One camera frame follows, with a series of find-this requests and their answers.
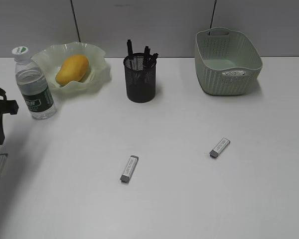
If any black mesh pen holder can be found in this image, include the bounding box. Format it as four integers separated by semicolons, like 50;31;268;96
123;53;157;103

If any yellow mango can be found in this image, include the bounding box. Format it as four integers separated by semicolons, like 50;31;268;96
55;55;89;86

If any pale green woven basket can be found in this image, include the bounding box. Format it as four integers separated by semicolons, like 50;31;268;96
194;27;263;96

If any waste paper ball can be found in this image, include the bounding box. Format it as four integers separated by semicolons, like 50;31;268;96
222;70;247;77

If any black marker pen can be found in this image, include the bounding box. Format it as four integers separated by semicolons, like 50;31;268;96
127;39;134;70
147;53;158;69
143;46;150;68

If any clear water bottle green label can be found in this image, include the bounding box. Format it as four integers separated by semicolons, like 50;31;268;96
11;46;57;120

